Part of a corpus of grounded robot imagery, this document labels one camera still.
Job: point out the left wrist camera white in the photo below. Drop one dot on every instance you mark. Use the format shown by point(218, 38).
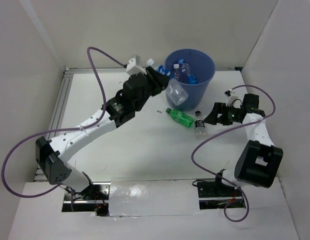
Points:
point(134, 67)

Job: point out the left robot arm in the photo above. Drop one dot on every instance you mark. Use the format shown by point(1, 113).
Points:
point(53, 155)

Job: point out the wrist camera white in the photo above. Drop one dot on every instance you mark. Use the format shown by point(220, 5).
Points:
point(134, 67)
point(231, 97)

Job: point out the small bottle blue label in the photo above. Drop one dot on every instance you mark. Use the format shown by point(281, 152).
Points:
point(186, 70)

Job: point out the blue plastic bin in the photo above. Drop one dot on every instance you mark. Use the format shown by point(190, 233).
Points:
point(202, 67)

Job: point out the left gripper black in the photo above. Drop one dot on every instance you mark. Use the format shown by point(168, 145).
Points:
point(159, 82)

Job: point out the green plastic bottle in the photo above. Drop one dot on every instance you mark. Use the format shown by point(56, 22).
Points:
point(180, 117)

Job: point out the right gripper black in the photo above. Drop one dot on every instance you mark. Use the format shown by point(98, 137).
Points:
point(221, 108)

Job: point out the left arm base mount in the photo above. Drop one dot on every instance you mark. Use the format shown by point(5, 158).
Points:
point(95, 200)

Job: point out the large bottle blue label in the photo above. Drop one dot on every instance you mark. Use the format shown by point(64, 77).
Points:
point(174, 91)

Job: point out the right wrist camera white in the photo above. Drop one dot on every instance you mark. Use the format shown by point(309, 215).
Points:
point(231, 97)

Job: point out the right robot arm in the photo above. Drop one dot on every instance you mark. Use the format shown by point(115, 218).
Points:
point(260, 160)

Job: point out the clear bottle blue-white cap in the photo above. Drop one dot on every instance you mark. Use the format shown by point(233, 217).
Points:
point(177, 72)

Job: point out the small bottle black label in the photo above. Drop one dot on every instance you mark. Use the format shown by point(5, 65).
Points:
point(199, 126)

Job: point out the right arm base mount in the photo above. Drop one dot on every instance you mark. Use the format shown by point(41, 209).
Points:
point(213, 195)

